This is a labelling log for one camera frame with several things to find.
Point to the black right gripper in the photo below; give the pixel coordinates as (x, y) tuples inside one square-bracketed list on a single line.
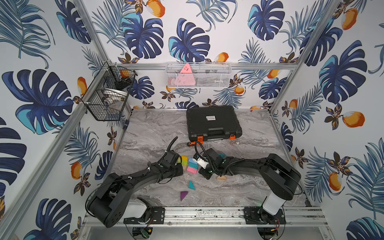
[(202, 172)]

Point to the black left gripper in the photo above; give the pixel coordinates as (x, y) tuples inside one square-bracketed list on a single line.
[(177, 167)]

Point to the natural wood triangle block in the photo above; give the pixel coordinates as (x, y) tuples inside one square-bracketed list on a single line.
[(221, 178)]

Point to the teal rectangular block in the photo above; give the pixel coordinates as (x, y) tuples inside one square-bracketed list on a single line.
[(193, 165)]

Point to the pink square block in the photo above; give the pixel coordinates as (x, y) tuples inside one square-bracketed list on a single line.
[(192, 170)]

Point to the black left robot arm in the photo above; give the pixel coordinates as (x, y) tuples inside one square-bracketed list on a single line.
[(109, 201)]

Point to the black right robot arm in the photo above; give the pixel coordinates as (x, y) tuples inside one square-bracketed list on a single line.
[(282, 179)]

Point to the teal small triangle block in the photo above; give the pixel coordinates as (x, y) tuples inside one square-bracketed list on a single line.
[(191, 186)]

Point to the purple triangle block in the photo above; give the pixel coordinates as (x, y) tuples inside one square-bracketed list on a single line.
[(183, 194)]

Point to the black plastic tool case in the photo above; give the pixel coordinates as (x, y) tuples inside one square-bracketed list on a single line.
[(212, 123)]

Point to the pink triangle card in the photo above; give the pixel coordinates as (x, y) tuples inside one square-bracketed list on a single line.
[(185, 77)]

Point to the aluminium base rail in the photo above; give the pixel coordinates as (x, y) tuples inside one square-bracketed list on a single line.
[(226, 217)]

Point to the black corner bracket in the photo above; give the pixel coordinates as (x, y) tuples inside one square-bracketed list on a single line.
[(126, 124)]

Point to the black wire basket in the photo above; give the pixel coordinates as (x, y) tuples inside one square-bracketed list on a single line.
[(109, 92)]

